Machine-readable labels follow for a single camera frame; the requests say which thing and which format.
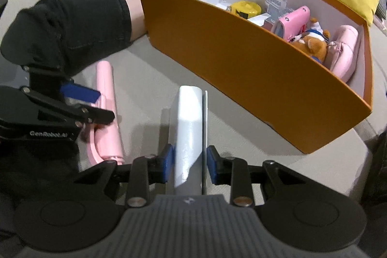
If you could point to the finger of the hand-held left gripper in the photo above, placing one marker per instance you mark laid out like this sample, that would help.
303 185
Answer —
90 116
80 92

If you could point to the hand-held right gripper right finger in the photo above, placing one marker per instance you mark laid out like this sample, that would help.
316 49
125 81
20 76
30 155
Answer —
212 165

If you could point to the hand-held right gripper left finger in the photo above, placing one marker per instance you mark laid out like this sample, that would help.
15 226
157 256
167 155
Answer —
168 162

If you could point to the pink selfie stick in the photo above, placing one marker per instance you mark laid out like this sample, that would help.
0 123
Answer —
105 100

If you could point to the orange storage box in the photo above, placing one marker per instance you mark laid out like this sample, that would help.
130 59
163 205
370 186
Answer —
242 64

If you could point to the pink case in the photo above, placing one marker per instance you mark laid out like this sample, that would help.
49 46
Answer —
294 22

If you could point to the beige sofa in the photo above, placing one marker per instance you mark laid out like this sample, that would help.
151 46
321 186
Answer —
272 161

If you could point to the person's leg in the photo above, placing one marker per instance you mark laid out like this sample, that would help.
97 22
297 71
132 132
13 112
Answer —
137 16

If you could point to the small white box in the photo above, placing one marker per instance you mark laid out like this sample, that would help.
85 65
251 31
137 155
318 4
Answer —
262 19

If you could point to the brown plush bear toy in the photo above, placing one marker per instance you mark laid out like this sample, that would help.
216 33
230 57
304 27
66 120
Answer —
313 45

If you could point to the yellow tape roll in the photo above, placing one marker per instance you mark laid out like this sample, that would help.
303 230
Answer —
246 8

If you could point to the pink pouch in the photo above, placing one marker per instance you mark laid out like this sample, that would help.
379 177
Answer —
344 52

